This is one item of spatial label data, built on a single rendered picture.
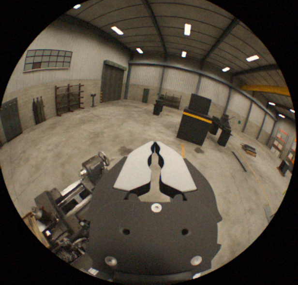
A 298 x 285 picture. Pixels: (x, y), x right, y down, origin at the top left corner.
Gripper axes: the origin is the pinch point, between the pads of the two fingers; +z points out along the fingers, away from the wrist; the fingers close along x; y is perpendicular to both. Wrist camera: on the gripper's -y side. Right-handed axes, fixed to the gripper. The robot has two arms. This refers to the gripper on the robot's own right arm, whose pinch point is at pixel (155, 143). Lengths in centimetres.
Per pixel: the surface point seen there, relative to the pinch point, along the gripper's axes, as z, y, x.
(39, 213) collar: -22, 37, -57
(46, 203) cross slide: -13, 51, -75
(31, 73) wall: 237, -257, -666
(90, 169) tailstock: 27, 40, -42
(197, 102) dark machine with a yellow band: 364, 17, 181
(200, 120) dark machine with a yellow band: 317, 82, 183
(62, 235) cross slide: -26, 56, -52
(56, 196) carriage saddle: -1, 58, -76
